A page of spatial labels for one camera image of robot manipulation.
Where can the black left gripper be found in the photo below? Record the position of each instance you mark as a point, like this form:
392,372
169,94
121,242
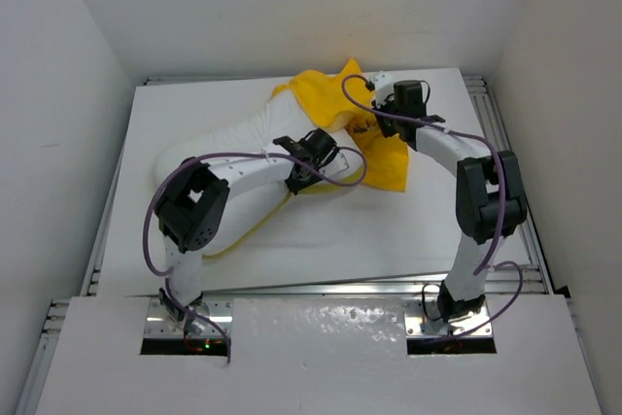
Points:
294,186

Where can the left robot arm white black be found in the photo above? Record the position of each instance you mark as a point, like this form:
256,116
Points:
191,206

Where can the white front cover panel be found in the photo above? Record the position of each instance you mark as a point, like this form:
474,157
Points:
317,356

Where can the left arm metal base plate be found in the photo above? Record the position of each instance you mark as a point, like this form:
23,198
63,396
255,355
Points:
163,335

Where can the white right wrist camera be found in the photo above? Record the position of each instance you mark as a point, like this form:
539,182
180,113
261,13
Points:
381,83

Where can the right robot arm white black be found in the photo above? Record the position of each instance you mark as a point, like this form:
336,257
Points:
490,200

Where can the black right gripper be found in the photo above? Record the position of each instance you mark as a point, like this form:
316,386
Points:
387,131

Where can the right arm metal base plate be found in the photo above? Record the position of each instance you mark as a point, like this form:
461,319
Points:
427,334

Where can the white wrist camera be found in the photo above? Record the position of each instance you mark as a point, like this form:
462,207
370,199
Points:
334,164
381,83

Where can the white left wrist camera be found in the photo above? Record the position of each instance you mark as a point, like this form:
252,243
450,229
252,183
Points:
334,164

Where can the yellow pillowcase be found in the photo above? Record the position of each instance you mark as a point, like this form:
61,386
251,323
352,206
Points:
325,102

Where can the white pillow with yellow edge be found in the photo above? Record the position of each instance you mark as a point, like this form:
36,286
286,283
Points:
268,214

